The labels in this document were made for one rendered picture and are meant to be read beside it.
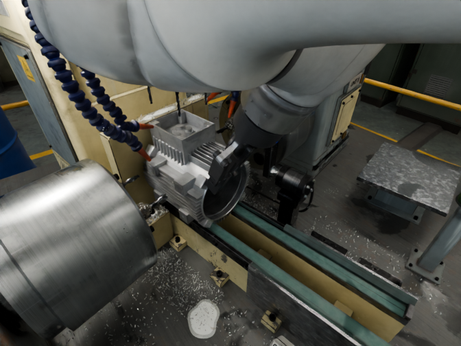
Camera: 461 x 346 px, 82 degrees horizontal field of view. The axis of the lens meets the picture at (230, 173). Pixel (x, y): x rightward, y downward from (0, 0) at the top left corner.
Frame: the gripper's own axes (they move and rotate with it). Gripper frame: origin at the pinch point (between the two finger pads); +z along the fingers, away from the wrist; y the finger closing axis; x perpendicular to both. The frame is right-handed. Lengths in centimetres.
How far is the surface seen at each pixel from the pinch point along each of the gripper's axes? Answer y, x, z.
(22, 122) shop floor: -24, -234, 260
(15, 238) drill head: 30.5, -9.2, -0.6
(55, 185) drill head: 22.9, -14.3, 0.9
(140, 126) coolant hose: 5.5, -17.1, -0.3
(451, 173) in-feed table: -66, 42, -3
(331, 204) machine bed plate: -41, 26, 20
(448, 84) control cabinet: -319, 49, 45
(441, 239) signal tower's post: -34, 44, -4
